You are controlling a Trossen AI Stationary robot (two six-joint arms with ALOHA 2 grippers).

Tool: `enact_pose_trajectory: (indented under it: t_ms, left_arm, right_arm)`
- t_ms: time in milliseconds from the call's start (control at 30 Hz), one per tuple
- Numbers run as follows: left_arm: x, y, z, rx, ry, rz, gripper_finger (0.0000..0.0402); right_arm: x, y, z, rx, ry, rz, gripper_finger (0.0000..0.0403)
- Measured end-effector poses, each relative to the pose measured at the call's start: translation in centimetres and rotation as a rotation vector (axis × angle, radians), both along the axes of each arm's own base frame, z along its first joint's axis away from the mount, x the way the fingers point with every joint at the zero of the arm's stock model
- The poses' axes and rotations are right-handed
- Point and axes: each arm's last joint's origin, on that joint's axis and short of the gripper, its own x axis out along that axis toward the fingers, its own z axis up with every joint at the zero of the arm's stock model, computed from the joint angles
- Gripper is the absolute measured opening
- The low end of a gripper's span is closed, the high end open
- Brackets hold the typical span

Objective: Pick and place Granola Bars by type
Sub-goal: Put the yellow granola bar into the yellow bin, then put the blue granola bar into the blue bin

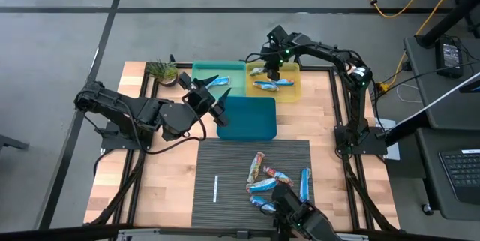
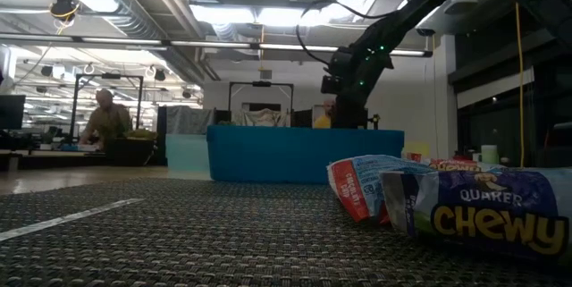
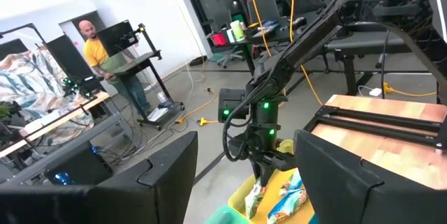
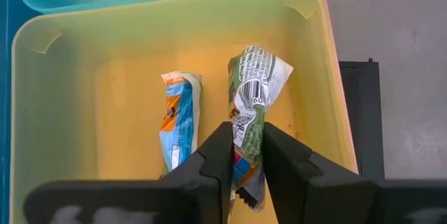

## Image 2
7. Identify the dark blue granola bar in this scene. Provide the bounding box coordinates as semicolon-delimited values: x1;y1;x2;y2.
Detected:
379;166;572;266

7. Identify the ceiling cable reel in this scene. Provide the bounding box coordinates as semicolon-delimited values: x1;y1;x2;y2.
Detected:
47;0;81;23

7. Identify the yellow plastic bin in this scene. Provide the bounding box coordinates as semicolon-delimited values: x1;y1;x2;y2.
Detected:
403;140;431;160

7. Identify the background work table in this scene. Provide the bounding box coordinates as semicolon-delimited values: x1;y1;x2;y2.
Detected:
0;146;108;173

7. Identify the grey ribbed mat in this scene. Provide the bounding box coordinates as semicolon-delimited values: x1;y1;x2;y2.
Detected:
0;176;572;287

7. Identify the blue plastic bin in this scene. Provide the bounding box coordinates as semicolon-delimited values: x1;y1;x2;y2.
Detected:
206;124;406;185

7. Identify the black monitor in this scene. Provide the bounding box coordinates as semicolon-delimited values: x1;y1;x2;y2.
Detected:
0;94;27;131

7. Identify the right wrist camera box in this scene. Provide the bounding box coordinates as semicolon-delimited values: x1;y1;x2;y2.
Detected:
320;74;341;97

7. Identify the green and white canister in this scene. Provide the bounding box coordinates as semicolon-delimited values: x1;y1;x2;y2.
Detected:
480;144;500;165

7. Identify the red and blue granola bar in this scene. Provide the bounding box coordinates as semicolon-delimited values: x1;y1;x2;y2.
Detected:
426;156;506;174
327;154;437;225

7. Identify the black gantry frame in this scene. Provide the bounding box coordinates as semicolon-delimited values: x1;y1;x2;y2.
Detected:
228;80;295;126
69;72;145;145

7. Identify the silver ventilation duct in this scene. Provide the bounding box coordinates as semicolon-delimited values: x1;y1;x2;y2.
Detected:
38;0;215;87

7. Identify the teal plastic bin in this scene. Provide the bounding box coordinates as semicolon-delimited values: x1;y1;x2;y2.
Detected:
164;133;211;173

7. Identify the dark pot with green plant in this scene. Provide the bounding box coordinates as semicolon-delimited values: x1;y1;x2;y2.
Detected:
105;128;157;166

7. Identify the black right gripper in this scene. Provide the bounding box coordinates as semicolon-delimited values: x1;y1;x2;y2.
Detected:
328;31;395;130

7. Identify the grey covered equipment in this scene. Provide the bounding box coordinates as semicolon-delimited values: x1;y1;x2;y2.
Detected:
156;105;216;136

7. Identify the black right camera cable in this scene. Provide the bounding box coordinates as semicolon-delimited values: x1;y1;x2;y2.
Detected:
294;0;399;67

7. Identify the long ceiling light rail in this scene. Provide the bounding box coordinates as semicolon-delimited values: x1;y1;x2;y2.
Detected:
0;32;433;59

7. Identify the person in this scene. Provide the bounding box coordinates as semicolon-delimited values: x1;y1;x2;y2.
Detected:
79;88;133;152
312;99;337;130

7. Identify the bright ceiling light panel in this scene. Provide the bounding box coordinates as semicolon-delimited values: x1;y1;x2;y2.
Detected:
189;4;358;29

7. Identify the white tape strip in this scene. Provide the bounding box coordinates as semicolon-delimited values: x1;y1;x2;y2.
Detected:
0;197;146;242

